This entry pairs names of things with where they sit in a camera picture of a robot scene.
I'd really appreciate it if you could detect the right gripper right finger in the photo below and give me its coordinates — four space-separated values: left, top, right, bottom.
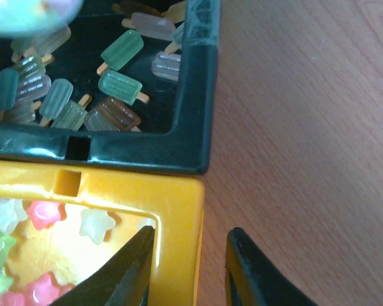
225 227 316 306

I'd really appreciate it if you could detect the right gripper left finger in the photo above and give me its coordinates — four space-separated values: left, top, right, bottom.
52 226 154 305

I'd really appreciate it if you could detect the yellow plastic bin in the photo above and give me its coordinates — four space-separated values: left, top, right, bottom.
0 161 204 305

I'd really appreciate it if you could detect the black bin with popsicle candies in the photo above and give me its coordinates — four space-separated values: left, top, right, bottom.
0 1 221 173

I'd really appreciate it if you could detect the metal scoop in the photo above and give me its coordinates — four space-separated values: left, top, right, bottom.
0 0 84 38

